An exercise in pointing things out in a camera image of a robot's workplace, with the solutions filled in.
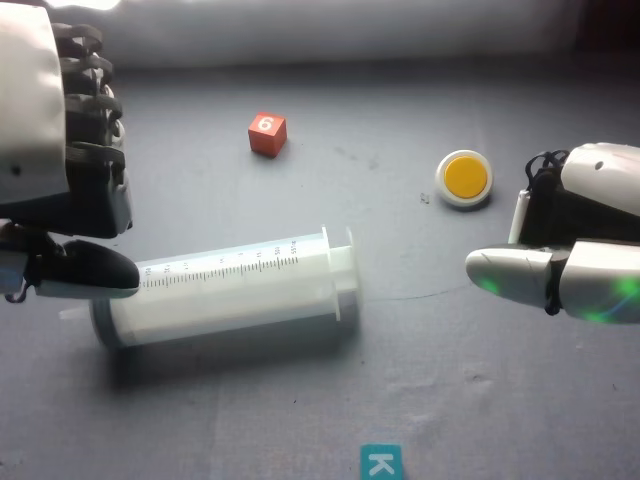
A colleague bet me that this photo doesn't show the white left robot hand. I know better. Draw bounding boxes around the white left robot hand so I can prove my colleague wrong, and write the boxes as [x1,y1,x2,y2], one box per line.
[0,3,142,305]

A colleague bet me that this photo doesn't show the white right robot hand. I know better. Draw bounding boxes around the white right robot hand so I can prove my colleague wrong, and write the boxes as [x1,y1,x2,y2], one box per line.
[464,142,640,325]

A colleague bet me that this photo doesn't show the large clear plastic syringe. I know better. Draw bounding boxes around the large clear plastic syringe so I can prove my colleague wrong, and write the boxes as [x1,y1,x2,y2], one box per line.
[58,224,362,349]

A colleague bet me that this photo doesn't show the yellow button white base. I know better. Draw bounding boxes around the yellow button white base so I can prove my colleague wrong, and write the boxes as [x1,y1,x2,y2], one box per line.
[434,148,495,211]

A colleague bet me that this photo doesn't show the orange number cube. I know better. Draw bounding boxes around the orange number cube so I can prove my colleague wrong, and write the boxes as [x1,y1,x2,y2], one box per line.
[247,112,289,160]

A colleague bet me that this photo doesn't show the grey table cloth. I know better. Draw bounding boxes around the grey table cloth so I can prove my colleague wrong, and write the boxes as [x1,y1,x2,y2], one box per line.
[0,59,640,480]

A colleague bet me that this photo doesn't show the teal letter K block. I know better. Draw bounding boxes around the teal letter K block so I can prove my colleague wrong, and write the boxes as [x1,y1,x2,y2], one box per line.
[359,443,403,480]

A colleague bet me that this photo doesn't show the white backdrop panel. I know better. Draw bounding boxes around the white backdrop panel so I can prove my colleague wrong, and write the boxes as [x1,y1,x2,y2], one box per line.
[0,0,640,71]

